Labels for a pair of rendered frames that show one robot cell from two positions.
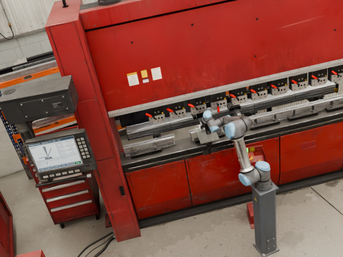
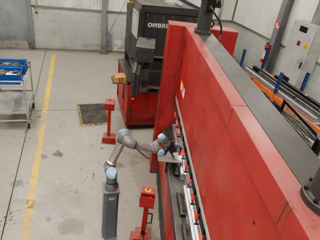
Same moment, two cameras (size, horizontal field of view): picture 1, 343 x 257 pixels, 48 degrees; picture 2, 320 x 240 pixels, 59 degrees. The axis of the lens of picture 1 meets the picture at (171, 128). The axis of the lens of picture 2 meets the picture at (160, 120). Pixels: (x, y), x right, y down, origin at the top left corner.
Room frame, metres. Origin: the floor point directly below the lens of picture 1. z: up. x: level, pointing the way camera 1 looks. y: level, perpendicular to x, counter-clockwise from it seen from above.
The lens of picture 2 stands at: (2.75, -2.96, 3.00)
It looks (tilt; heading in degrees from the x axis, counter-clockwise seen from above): 30 degrees down; 87
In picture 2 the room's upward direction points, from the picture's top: 8 degrees clockwise
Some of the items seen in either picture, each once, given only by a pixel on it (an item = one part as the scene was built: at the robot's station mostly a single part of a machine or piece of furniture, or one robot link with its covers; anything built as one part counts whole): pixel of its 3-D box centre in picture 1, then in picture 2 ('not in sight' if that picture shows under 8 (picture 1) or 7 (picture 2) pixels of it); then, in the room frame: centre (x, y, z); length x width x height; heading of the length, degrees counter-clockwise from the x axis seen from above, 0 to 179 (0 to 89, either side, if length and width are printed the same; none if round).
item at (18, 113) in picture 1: (53, 136); (143, 71); (2.59, 0.91, 1.53); 0.51 x 0.25 x 0.85; 91
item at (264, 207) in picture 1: (264, 218); (109, 212); (2.43, -0.67, 0.39); 0.18 x 0.18 x 0.77; 16
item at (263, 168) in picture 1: (262, 170); (111, 175); (2.43, -0.67, 0.94); 0.13 x 0.12 x 0.14; 111
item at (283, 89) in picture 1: (277, 85); (196, 189); (3.24, -1.08, 1.26); 0.15 x 0.09 x 0.17; 95
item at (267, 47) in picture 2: not in sight; (265, 52); (5.71, 4.81, 1.04); 0.18 x 0.17 x 0.56; 106
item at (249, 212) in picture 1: (258, 214); (139, 236); (2.81, -0.70, 0.06); 0.25 x 0.20 x 0.12; 176
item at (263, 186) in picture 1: (263, 181); (111, 183); (2.43, -0.67, 0.82); 0.15 x 0.15 x 0.10
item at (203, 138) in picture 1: (206, 134); (168, 157); (3.03, -0.32, 1.00); 0.26 x 0.18 x 0.01; 5
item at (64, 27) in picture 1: (100, 127); (186, 107); (3.27, 0.68, 1.15); 0.85 x 0.25 x 2.30; 5
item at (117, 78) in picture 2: not in sight; (119, 77); (2.14, 1.75, 1.04); 0.30 x 0.26 x 0.12; 106
